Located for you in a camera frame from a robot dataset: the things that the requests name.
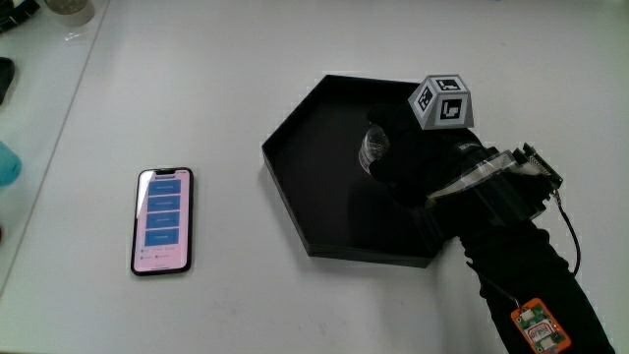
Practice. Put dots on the person's right hand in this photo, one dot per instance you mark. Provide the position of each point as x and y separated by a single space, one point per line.
417 157

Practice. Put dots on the black hexagonal plate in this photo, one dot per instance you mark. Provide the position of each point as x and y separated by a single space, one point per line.
319 187

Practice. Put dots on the person's right forearm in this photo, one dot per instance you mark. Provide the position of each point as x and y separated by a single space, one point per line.
531 275

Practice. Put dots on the black clip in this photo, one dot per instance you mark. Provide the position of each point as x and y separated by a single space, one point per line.
17 12

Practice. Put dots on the black smartphone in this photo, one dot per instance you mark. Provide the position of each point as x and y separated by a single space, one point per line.
162 220

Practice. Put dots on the teal object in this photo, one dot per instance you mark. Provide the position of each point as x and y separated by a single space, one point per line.
7 164

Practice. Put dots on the black object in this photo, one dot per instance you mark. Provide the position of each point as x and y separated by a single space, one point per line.
5 78

